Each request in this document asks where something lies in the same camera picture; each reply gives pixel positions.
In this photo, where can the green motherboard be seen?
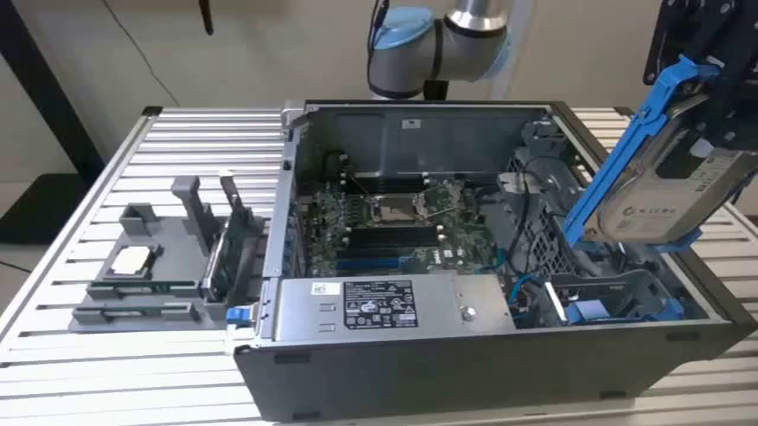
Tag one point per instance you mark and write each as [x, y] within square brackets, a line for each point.
[455, 231]

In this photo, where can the grey parts rack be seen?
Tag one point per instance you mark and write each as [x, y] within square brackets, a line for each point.
[171, 239]

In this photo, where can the green RAM stick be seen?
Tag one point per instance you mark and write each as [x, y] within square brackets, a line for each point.
[148, 307]
[156, 287]

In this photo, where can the blue case latch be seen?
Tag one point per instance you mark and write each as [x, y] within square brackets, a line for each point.
[236, 316]

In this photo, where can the CPU socket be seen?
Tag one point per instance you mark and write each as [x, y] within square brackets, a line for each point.
[394, 208]

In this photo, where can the black RAM slot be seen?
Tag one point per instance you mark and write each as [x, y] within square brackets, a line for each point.
[394, 231]
[394, 240]
[391, 247]

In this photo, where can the black antenna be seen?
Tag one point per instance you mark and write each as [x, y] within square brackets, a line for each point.
[207, 18]

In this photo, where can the black flat base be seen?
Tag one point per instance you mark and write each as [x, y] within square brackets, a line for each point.
[41, 208]

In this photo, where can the green graphics card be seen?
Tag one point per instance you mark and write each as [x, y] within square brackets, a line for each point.
[233, 248]

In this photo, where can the thin locking lever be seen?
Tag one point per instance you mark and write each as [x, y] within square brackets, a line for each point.
[360, 184]

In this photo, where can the silver power supply unit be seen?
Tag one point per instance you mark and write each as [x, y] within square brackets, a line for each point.
[444, 306]

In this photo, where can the blue disk carrier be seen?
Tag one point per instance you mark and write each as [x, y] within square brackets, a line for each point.
[588, 310]

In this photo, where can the silver metal bracket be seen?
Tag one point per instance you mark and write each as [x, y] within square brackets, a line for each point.
[516, 184]

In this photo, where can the hard disk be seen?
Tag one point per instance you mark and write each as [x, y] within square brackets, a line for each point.
[663, 208]

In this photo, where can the open black PC case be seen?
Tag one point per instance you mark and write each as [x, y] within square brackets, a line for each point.
[414, 377]

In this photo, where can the silver CPU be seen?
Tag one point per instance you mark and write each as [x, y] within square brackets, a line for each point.
[131, 262]

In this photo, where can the black slanted pole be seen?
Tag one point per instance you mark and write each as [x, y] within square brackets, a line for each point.
[41, 80]

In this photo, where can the blue expansion slot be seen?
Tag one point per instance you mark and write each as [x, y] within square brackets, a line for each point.
[372, 265]

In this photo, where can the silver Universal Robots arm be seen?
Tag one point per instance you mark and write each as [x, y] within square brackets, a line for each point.
[467, 44]

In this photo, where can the white sticker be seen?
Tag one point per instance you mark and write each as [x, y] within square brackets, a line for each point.
[411, 123]

